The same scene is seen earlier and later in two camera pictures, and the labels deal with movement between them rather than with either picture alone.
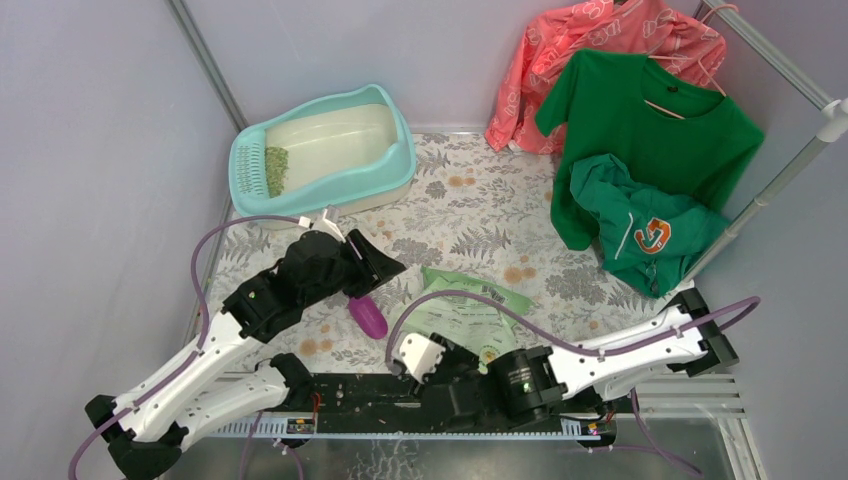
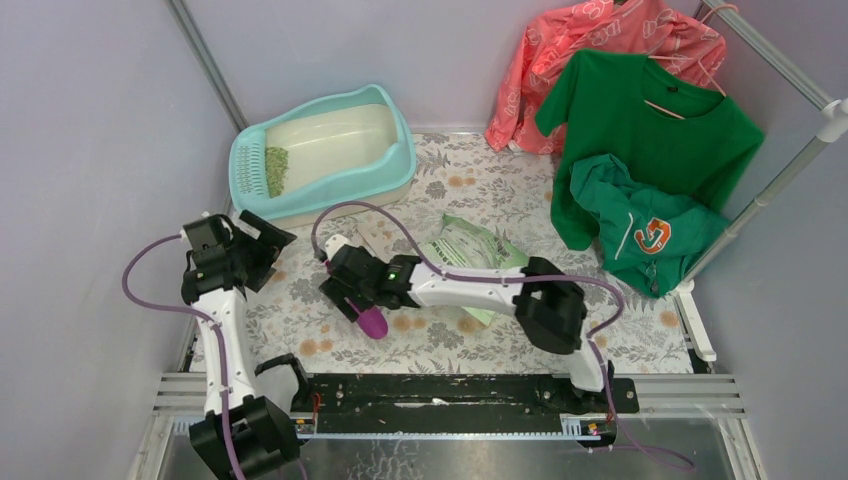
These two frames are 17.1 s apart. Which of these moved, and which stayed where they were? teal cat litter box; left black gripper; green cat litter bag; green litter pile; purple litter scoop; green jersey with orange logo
Moved: green cat litter bag; left black gripper
Stayed: green litter pile; purple litter scoop; teal cat litter box; green jersey with orange logo
